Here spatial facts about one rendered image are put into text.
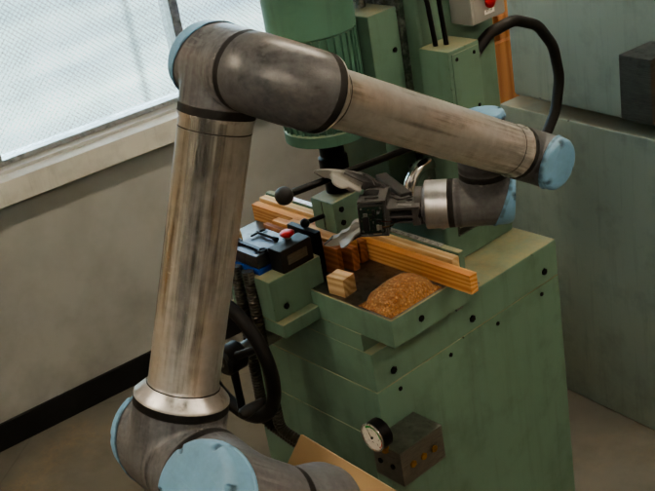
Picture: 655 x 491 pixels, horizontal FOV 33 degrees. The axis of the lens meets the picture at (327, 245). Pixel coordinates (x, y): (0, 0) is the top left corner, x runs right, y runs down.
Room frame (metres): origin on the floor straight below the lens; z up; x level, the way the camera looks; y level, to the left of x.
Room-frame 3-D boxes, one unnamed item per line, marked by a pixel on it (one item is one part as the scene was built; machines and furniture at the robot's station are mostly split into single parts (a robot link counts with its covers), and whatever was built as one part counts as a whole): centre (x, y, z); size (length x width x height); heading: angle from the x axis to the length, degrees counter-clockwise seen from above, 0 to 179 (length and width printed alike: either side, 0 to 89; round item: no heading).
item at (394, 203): (1.89, -0.13, 1.09); 0.12 x 0.09 x 0.08; 78
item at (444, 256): (2.15, -0.05, 0.92); 0.60 x 0.02 x 0.05; 38
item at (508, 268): (2.21, -0.14, 0.76); 0.57 x 0.45 x 0.09; 128
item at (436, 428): (1.84, -0.09, 0.58); 0.12 x 0.08 x 0.08; 128
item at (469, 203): (1.86, -0.29, 1.09); 0.12 x 0.09 x 0.10; 78
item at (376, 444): (1.80, -0.03, 0.65); 0.06 x 0.04 x 0.08; 38
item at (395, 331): (2.07, 0.05, 0.87); 0.61 x 0.30 x 0.06; 38
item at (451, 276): (2.11, -0.06, 0.92); 0.67 x 0.02 x 0.04; 38
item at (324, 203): (2.14, -0.06, 0.99); 0.14 x 0.07 x 0.09; 128
